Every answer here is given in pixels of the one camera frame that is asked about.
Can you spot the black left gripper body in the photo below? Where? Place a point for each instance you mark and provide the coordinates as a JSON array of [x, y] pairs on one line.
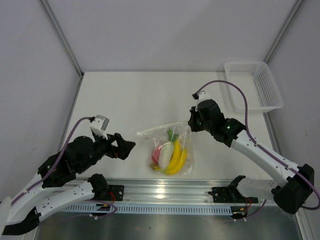
[[103, 147]]

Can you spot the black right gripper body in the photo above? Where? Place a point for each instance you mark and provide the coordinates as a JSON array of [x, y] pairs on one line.
[[197, 124]]

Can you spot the red tomato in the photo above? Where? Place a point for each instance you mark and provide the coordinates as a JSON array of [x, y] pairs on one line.
[[155, 155]]

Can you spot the white radish with leaves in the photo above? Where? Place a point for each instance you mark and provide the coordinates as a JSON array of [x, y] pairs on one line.
[[167, 149]]

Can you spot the clear zip top bag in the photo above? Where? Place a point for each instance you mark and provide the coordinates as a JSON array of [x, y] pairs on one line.
[[156, 136]]

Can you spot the yellow banana bunch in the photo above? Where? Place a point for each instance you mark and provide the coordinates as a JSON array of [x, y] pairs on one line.
[[177, 162]]

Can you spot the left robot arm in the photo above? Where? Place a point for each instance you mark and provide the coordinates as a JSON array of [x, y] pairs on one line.
[[24, 217]]

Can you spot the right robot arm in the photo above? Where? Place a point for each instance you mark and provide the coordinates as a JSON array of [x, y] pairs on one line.
[[291, 184]]

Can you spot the white perforated plastic basket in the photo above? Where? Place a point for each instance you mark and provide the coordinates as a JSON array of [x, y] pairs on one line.
[[257, 82]]

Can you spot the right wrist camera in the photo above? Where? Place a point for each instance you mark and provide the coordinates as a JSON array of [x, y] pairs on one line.
[[201, 96]]

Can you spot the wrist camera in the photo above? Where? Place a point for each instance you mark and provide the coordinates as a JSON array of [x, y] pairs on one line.
[[98, 126], [201, 96]]

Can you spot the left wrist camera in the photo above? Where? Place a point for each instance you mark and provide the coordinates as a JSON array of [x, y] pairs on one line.
[[98, 126]]

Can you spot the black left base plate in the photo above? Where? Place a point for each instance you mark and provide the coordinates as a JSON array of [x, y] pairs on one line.
[[115, 193]]

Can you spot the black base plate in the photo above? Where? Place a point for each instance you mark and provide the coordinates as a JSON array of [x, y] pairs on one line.
[[228, 195], [115, 193]]

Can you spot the aluminium frame rail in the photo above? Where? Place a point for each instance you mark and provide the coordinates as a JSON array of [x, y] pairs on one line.
[[162, 192]]

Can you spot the white slotted cable duct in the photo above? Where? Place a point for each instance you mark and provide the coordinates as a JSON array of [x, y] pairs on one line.
[[161, 209]]

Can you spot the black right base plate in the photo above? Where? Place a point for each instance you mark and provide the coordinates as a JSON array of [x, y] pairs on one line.
[[228, 195]]

